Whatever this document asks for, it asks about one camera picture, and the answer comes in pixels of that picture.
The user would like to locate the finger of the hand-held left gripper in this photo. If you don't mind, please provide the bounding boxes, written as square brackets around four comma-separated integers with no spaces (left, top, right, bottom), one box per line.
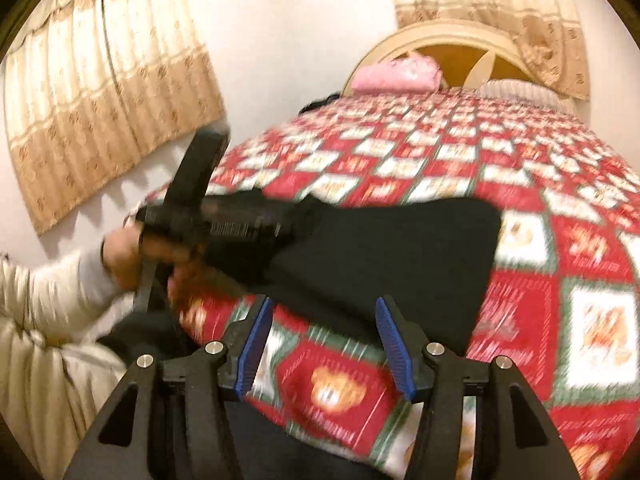
[204,191,302,240]
[169,127,232,212]

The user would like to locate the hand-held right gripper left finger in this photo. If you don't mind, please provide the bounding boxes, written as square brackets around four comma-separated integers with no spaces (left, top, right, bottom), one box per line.
[65,295,273,480]

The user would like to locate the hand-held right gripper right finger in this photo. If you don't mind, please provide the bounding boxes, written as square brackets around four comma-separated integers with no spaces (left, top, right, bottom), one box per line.
[375,295,581,480]

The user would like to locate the black pants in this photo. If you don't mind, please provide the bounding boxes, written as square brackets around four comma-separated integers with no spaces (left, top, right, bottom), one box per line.
[200,192,503,356]

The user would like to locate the person's left forearm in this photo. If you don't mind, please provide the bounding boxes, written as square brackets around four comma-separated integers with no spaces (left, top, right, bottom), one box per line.
[0,247,116,326]

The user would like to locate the person's left hand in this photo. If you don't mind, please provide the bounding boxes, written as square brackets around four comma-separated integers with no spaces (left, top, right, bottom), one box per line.
[102,227,206,307]

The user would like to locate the small dark object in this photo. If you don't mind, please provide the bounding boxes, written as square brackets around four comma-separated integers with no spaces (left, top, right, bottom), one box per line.
[299,92,343,113]

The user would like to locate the pink pillow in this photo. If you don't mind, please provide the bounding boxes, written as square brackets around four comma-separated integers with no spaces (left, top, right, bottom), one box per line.
[351,56,442,94]

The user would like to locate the red bear printed blanket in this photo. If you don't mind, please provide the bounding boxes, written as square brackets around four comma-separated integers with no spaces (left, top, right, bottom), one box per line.
[125,85,640,480]

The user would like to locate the cream arched headboard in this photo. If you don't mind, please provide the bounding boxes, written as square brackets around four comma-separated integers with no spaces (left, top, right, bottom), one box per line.
[342,20,576,111]

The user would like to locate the striped pillow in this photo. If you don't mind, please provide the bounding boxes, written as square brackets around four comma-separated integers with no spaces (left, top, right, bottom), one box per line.
[475,79,566,108]

